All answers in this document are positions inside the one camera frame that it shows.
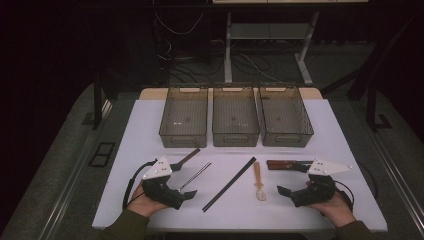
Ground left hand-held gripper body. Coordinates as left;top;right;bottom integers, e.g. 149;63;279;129
141;156;186;211

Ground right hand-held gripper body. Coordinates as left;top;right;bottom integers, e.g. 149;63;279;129
289;158;354;208

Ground brown wooden chopsticks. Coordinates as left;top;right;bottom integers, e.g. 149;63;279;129
178;148;202;166

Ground translucent orange plastic spoon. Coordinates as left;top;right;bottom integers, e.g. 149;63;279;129
253;161;268;202

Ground black-handled metal spoon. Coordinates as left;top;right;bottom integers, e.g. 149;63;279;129
201;156;258;213

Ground brown transparent plastic bin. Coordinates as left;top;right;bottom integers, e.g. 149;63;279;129
258;83;315;148
211;83;261;148
158;84;209;149

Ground person's right hand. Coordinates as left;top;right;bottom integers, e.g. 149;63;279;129
306;191;357;228

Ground person's left hand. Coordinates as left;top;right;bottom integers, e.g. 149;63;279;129
128;183;169;218

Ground black metal stand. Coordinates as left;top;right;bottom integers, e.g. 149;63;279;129
92;71;114;131
346;13;423;133

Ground grey metal desk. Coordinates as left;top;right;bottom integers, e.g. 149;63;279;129
212;0;369;87

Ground right hand-held gripper cable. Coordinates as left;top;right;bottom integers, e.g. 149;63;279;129
334;161;380;214

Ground metal floor rail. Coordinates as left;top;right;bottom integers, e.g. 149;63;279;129
368;128;424;228
36;98;114;240

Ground tangle of floor cables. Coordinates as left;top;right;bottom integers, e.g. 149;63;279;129
153;11;284;84

